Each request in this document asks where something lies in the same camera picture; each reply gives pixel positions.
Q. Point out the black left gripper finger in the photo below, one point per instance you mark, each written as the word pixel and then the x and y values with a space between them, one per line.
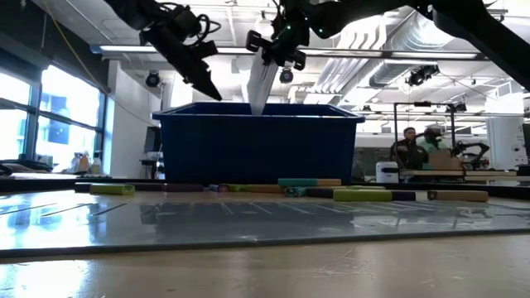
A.
pixel 200 76

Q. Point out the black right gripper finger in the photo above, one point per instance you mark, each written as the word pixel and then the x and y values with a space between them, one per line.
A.
pixel 298 60
pixel 256 41

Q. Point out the blue plastic bin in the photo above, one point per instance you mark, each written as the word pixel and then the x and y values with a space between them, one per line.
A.
pixel 256 145

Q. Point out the long grey slotted divider board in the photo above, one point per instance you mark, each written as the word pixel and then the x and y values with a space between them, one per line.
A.
pixel 265 223

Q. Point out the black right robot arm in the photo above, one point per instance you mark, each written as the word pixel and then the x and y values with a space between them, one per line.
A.
pixel 476 25

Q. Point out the black background robot arm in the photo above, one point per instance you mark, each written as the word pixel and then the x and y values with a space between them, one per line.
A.
pixel 472 145

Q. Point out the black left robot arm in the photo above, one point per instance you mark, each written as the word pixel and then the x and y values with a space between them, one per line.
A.
pixel 132 12

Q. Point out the black monitor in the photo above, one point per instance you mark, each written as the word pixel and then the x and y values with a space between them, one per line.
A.
pixel 152 140

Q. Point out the teal wooden block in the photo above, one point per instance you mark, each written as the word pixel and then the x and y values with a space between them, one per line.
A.
pixel 296 192
pixel 298 182

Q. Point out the large glass window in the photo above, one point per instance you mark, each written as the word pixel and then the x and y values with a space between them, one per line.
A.
pixel 66 107

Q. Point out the white ribbed appliance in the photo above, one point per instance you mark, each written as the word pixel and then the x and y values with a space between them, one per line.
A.
pixel 387 174

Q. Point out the person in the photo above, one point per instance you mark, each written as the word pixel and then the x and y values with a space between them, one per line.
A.
pixel 432 145
pixel 408 155

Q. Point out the brown cardboard box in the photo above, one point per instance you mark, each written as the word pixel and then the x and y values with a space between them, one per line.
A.
pixel 445 161

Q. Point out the black keyboard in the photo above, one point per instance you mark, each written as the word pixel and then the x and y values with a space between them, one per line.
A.
pixel 25 165

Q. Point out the background wooden table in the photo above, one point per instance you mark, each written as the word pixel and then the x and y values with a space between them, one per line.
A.
pixel 488 174

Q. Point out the white cabinet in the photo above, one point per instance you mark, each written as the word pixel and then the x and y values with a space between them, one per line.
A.
pixel 505 140

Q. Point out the black ceiling camera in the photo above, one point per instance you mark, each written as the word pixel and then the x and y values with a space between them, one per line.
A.
pixel 152 79
pixel 286 76
pixel 420 75

